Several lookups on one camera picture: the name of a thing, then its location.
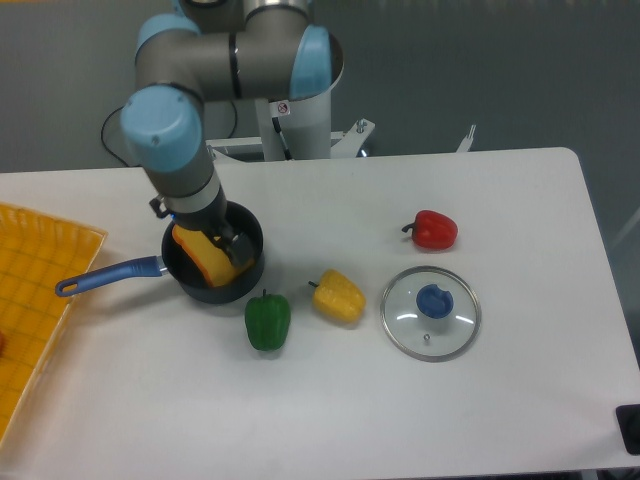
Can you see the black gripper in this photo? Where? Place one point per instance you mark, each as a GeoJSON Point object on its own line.
{"type": "Point", "coordinates": [209, 217]}

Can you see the yellow toy bread slice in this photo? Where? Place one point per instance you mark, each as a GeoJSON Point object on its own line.
{"type": "Point", "coordinates": [211, 261]}

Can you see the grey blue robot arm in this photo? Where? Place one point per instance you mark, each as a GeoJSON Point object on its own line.
{"type": "Point", "coordinates": [206, 51]}

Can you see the green toy bell pepper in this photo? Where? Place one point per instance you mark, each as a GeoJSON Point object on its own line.
{"type": "Point", "coordinates": [267, 321]}

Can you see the yellow toy bell pepper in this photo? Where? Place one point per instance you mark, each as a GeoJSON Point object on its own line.
{"type": "Point", "coordinates": [338, 297]}

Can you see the yellow woven basket tray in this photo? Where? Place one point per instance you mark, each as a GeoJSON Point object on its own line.
{"type": "Point", "coordinates": [37, 251]}

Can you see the red toy bell pepper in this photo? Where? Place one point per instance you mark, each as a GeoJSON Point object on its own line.
{"type": "Point", "coordinates": [432, 230]}

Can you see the glass lid blue knob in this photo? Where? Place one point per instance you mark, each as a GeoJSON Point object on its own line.
{"type": "Point", "coordinates": [430, 313]}

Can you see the black device at table edge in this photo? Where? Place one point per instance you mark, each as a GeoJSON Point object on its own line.
{"type": "Point", "coordinates": [628, 417]}

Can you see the black pot blue handle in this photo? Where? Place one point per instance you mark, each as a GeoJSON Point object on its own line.
{"type": "Point", "coordinates": [176, 262]}

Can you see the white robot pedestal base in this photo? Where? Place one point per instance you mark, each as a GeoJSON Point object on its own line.
{"type": "Point", "coordinates": [299, 130]}

